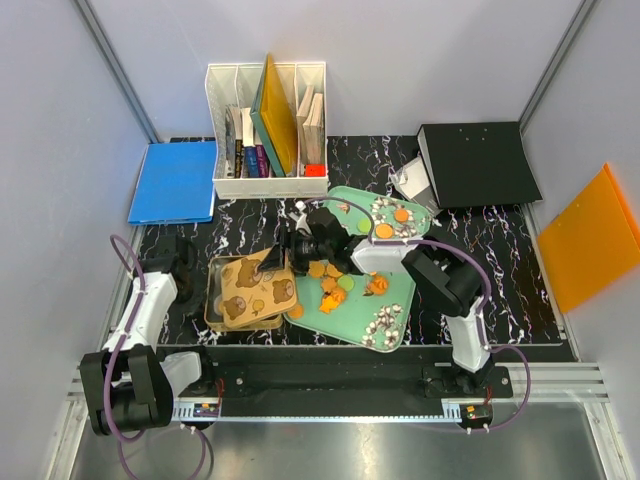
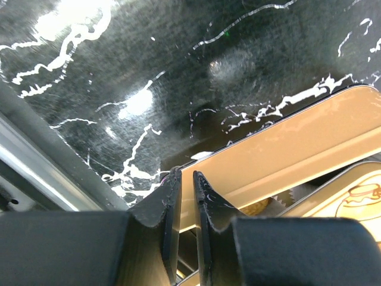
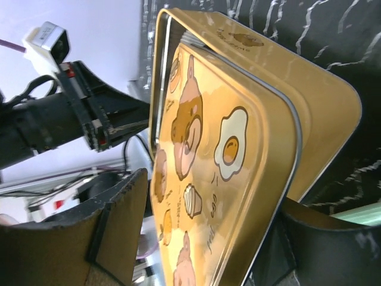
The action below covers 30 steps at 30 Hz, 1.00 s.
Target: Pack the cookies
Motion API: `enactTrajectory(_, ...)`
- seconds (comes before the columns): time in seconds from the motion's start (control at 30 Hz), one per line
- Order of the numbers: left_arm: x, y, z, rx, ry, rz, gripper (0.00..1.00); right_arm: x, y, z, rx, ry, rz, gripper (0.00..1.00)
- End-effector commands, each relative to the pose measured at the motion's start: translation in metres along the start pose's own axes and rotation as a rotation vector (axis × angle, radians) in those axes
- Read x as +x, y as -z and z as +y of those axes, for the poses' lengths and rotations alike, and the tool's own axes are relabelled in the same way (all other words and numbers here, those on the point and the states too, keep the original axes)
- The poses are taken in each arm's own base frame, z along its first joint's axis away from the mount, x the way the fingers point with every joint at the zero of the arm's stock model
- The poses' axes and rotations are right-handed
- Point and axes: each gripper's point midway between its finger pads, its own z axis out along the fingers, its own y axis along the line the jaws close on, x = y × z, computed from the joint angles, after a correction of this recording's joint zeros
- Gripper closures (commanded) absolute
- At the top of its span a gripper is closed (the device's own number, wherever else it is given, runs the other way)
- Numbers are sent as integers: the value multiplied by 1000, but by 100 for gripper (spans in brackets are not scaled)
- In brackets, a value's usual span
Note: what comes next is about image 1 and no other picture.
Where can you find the orange flower swirl cookie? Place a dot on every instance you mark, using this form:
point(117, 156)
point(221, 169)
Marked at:
point(378, 285)

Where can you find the beige books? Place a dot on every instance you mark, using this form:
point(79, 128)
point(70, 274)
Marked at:
point(310, 122)

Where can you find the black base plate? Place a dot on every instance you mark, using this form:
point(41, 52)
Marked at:
point(337, 382)

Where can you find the orange star cookie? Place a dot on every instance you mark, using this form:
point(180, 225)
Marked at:
point(329, 304)

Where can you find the bear print tin lid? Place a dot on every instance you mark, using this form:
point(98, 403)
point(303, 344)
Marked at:
point(249, 294)

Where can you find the red small box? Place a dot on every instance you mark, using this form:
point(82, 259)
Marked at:
point(315, 170)

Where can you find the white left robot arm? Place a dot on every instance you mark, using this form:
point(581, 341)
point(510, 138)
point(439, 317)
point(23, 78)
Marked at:
point(128, 389)

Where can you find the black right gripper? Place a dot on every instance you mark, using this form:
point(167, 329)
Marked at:
point(293, 239)

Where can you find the orange cookie far tray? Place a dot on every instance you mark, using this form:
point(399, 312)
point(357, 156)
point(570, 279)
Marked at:
point(401, 215)

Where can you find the clear plastic bag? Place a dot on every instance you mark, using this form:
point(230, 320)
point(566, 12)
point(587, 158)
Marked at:
point(413, 183)

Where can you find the gold cookie tin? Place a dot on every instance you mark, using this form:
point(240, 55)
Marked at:
point(212, 311)

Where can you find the dotted orange biscuit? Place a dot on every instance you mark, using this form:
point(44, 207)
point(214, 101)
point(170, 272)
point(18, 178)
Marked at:
point(384, 231)
point(316, 269)

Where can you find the blue folder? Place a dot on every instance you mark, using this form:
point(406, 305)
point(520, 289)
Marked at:
point(175, 184)

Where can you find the round orange cookie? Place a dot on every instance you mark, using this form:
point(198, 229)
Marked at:
point(297, 312)

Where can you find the green sandwich cookie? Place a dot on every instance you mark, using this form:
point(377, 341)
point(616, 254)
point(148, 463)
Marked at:
point(346, 282)
point(364, 225)

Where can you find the mint green floral tray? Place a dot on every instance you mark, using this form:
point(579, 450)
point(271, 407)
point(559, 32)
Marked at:
point(371, 321)

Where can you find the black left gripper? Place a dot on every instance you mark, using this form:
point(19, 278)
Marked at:
point(194, 289)

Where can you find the yellow green folder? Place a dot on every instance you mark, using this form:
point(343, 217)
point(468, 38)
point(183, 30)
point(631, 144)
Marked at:
point(274, 121)

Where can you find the dark books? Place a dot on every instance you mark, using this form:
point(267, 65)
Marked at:
point(245, 154)

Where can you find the white file organizer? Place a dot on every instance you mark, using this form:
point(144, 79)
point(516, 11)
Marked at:
point(236, 83)

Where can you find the black binder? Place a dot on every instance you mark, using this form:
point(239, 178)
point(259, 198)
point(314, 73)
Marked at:
point(477, 164)

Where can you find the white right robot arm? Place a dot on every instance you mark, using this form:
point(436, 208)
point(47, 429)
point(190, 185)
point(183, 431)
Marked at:
point(451, 280)

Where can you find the orange plastic folder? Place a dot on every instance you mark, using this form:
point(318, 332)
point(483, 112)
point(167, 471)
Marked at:
point(592, 243)

